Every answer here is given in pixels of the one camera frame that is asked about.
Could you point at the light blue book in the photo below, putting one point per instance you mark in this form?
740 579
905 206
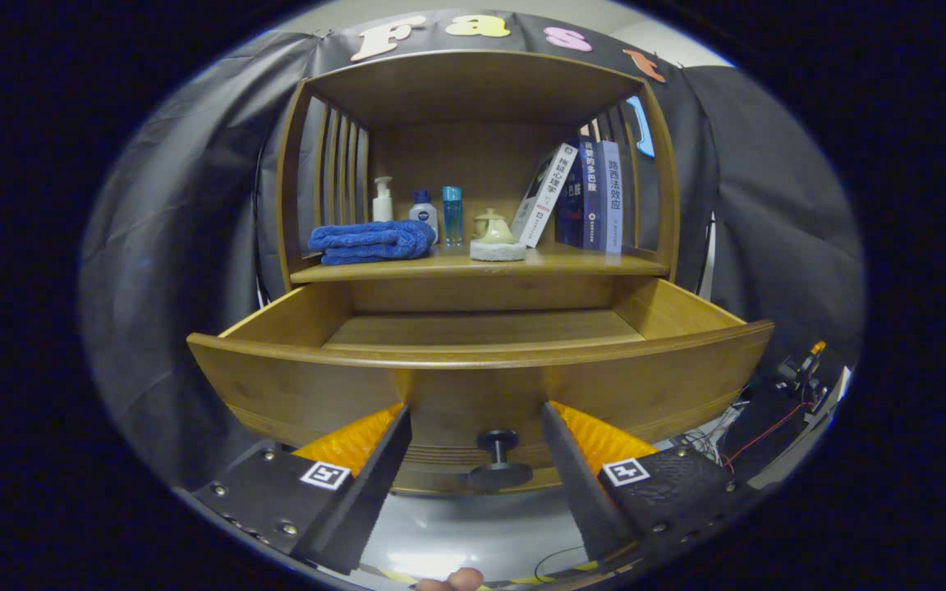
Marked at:
613 197

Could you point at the dark blue book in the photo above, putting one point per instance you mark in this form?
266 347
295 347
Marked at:
590 197

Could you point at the wooden drawer with black knob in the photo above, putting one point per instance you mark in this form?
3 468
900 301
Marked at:
473 394

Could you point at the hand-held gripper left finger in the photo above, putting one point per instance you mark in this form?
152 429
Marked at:
374 484

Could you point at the clear blue bottle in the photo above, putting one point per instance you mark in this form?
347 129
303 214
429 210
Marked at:
452 217

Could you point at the wooden countertop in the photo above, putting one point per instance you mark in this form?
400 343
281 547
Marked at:
580 263

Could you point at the white pump bottle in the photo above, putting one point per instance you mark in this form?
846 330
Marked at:
383 205

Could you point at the wooden cabinet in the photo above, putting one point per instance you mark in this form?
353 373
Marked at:
473 90

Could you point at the white book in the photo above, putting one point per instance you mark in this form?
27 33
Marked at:
547 197

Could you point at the white bottle with blue cap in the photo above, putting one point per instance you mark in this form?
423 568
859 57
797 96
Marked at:
423 212

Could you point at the blue folded towel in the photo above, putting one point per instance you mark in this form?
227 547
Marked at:
370 240

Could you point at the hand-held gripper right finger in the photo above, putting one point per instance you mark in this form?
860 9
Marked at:
580 484

